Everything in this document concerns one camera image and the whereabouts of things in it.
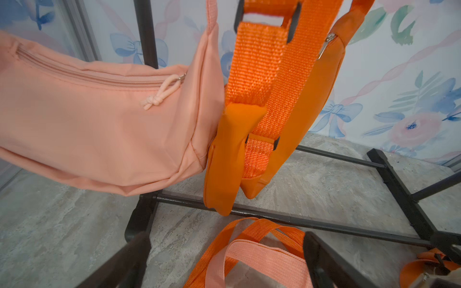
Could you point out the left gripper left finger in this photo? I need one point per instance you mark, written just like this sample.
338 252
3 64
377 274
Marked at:
125 269

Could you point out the orange crescent bag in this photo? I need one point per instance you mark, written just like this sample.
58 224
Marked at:
262 231

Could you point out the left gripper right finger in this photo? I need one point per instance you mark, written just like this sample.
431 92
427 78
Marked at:
328 269

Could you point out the black clothes rack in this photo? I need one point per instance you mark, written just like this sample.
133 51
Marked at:
428 236

